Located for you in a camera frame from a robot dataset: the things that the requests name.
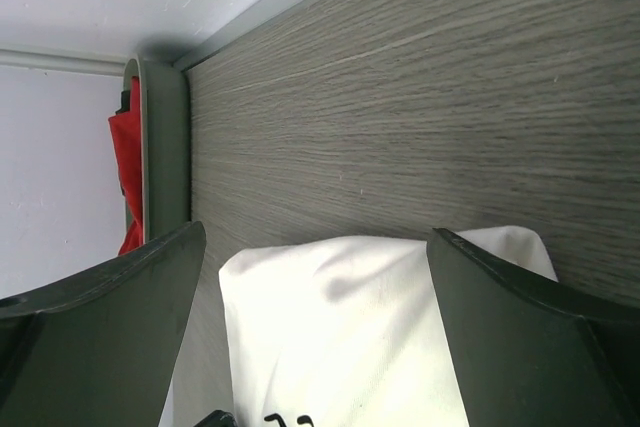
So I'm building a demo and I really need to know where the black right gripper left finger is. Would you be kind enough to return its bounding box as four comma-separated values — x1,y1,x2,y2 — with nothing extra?
1,222,206,426

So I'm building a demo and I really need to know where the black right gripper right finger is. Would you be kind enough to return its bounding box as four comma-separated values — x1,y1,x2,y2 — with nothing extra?
427,228,639,426

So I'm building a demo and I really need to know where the white flower print t-shirt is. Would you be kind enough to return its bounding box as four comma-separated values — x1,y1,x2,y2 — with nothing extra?
162,225,560,427

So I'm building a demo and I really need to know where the red t-shirt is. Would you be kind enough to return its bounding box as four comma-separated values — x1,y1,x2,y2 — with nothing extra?
108,76,144,255

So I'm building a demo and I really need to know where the grey plastic tray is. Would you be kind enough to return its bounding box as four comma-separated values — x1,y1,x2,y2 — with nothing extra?
123,55,191,241

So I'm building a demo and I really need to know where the black t-shirt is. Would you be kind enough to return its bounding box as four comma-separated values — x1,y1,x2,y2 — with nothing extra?
115,90,131,115

